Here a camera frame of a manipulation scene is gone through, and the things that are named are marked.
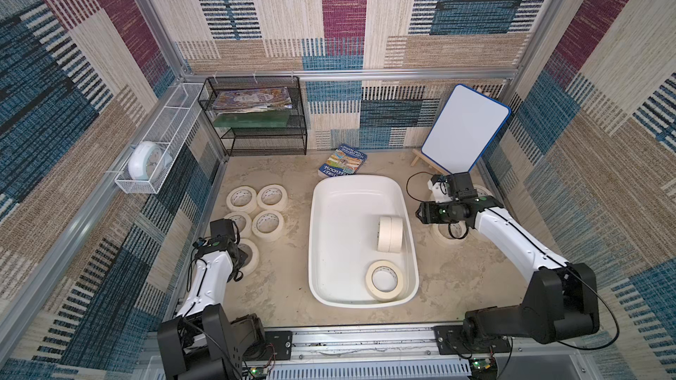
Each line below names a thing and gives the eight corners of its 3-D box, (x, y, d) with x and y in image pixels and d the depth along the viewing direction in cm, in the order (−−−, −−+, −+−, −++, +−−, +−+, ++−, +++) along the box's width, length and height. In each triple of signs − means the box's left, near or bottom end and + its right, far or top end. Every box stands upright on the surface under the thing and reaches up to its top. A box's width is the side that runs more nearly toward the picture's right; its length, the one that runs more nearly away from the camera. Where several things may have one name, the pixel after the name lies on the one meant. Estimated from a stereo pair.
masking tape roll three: (226, 214, 103) (222, 209, 101) (233, 191, 111) (230, 186, 108) (256, 214, 103) (254, 209, 101) (262, 191, 111) (259, 185, 108)
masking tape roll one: (255, 211, 103) (254, 207, 101) (261, 188, 110) (260, 184, 108) (286, 211, 103) (285, 207, 101) (290, 188, 110) (289, 184, 108)
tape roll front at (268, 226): (251, 242, 96) (248, 237, 93) (257, 214, 103) (255, 209, 100) (281, 242, 96) (279, 237, 93) (286, 214, 103) (284, 209, 100)
